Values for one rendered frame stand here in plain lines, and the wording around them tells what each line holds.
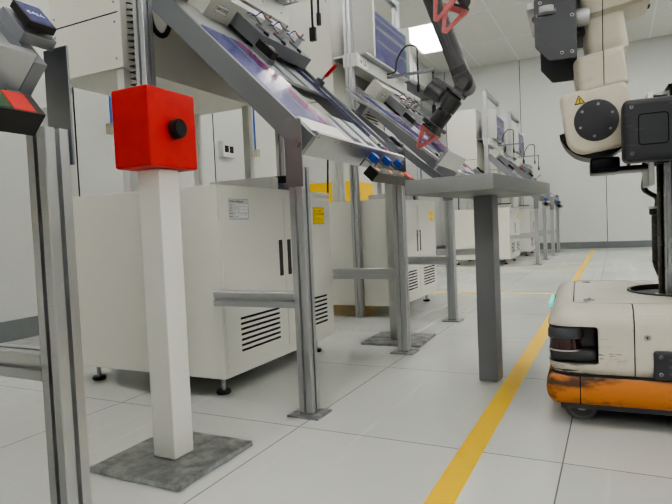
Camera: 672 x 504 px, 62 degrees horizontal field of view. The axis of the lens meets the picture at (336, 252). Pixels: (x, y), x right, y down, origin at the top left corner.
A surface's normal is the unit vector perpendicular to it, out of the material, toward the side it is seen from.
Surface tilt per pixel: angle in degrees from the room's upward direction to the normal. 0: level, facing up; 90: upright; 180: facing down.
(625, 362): 90
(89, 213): 90
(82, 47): 90
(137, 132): 90
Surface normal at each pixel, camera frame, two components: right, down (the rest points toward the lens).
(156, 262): -0.44, 0.06
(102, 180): 0.90, -0.02
